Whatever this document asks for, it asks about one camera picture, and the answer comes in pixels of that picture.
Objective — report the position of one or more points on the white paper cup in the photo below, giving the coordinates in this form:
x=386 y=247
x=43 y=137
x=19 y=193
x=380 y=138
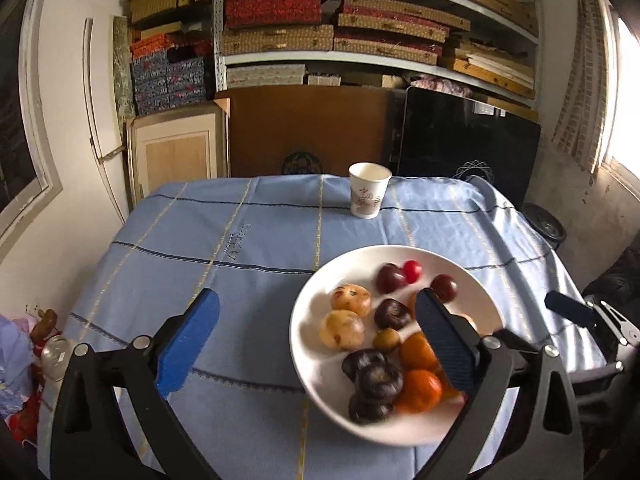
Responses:
x=369 y=190

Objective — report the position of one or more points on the light wooden picture frame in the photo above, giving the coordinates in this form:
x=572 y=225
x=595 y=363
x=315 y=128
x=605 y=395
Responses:
x=175 y=150

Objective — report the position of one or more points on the white beverage can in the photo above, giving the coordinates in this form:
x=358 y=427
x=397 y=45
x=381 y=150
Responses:
x=56 y=357

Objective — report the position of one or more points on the blue checked tablecloth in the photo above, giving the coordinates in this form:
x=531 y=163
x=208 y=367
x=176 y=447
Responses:
x=200 y=240

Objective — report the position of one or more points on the small tan round fruit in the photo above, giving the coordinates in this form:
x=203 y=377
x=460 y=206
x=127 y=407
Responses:
x=386 y=340

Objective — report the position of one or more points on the large orange mandarin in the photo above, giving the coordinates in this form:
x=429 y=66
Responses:
x=419 y=390

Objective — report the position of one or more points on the blue patterned storage box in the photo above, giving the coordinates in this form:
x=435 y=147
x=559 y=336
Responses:
x=149 y=87
x=187 y=77

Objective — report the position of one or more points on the green marbled board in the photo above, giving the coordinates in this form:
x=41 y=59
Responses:
x=122 y=70

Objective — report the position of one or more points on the dark mangosteen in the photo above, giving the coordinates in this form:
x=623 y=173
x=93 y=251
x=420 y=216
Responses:
x=361 y=362
x=369 y=408
x=382 y=380

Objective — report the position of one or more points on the bright window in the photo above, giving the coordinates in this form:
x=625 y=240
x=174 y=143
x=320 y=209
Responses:
x=622 y=100

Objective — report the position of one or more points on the stack of patterned flat boxes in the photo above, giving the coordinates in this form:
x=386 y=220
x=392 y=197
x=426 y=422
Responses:
x=275 y=7

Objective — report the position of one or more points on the grey framed window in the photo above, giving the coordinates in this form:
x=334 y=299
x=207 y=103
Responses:
x=20 y=110

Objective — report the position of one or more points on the red cherry tomato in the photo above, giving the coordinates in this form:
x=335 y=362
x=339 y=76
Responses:
x=413 y=271

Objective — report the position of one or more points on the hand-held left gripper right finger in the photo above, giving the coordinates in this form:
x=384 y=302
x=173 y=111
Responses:
x=447 y=340

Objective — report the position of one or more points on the large black panel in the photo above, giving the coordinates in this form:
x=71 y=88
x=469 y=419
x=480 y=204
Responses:
x=465 y=140

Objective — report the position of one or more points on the orange red flat boxes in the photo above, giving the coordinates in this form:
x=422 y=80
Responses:
x=160 y=45

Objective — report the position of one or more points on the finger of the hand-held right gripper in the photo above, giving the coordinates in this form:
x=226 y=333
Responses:
x=570 y=307

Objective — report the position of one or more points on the lavender cloth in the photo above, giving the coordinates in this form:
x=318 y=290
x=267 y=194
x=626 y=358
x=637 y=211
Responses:
x=12 y=355

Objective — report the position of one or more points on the black jacket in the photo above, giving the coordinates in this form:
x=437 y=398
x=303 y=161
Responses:
x=615 y=280

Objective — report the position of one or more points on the white plate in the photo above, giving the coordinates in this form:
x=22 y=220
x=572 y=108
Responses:
x=320 y=375

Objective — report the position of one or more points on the white trim strip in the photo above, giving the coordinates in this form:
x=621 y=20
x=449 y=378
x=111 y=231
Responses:
x=92 y=110

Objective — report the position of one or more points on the brown board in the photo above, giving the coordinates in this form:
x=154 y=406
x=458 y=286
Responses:
x=310 y=130

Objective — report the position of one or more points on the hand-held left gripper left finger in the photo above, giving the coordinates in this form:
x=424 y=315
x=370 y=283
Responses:
x=187 y=340

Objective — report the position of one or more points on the pink floral cloth bundle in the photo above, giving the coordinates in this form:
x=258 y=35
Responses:
x=440 y=84

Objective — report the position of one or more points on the black round stool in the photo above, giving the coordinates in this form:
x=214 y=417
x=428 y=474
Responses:
x=547 y=224

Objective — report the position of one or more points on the white metal shelf unit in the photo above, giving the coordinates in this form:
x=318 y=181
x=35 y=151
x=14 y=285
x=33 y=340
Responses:
x=380 y=60

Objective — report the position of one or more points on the beige woven curtain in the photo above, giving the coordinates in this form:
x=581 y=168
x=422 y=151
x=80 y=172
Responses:
x=580 y=85

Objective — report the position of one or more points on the small orange mandarin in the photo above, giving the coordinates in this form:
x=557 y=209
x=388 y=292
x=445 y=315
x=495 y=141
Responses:
x=419 y=351

